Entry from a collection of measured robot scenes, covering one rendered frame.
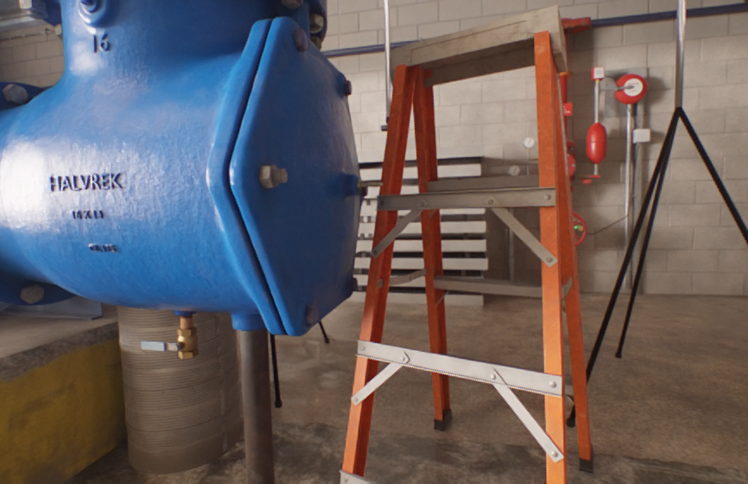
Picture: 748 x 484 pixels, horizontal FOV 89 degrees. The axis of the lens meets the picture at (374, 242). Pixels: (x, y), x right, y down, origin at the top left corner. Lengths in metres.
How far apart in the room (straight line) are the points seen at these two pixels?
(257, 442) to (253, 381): 0.14
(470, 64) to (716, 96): 3.66
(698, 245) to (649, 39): 1.88
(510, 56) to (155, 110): 0.78
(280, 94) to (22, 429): 1.19
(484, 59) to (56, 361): 1.47
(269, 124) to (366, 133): 3.57
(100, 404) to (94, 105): 1.10
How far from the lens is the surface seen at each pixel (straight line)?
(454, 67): 1.11
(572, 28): 1.03
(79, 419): 1.61
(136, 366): 1.42
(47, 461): 1.58
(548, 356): 0.77
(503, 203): 0.79
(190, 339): 0.99
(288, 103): 0.64
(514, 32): 0.92
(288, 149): 0.61
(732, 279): 4.63
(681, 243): 4.40
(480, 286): 1.16
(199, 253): 0.65
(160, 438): 1.47
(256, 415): 0.95
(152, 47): 0.78
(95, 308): 1.77
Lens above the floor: 0.79
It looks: 4 degrees down
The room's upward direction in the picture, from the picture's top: 1 degrees counter-clockwise
